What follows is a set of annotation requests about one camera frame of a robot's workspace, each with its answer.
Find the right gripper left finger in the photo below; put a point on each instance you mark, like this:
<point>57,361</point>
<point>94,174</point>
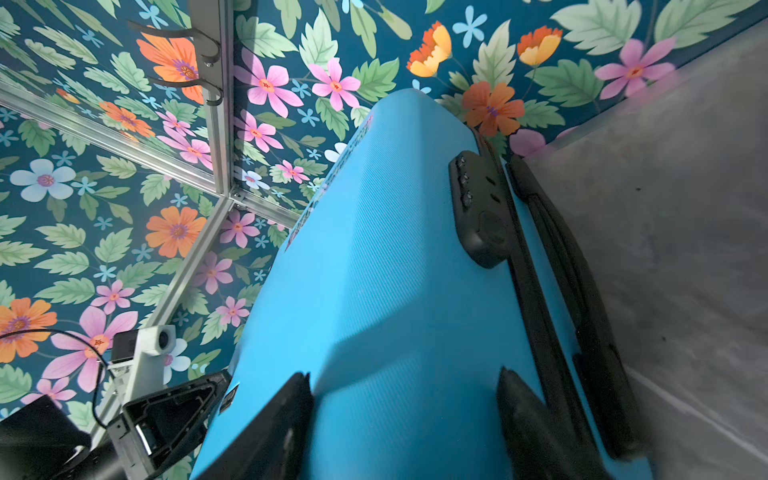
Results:
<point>245,443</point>

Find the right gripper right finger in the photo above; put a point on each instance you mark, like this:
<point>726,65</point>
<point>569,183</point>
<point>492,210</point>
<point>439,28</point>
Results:
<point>536,444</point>

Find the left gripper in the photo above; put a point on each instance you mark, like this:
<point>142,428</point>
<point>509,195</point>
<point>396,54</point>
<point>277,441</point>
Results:
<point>154,432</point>

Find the blue suitcase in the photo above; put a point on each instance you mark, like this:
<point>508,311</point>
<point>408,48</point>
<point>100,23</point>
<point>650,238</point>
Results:
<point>424,265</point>

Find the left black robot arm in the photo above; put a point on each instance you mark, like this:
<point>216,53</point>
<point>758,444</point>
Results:
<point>41,442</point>

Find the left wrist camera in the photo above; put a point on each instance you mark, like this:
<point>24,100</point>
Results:
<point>138,360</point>

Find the metal hook rail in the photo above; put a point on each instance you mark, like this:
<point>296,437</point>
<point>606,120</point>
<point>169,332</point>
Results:
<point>212,37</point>

